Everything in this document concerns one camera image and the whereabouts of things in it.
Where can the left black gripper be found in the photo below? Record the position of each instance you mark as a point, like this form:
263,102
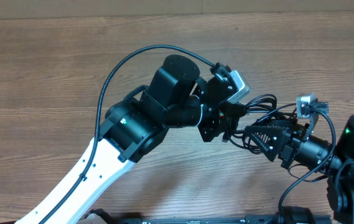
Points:
218,119

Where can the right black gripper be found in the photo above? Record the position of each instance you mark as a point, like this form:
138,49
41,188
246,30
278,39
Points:
292,139

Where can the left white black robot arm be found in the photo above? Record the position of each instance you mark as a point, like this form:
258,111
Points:
177,97

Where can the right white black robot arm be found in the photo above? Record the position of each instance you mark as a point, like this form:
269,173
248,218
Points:
336,162

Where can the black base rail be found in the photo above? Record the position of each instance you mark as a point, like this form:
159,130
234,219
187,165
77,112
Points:
97,216

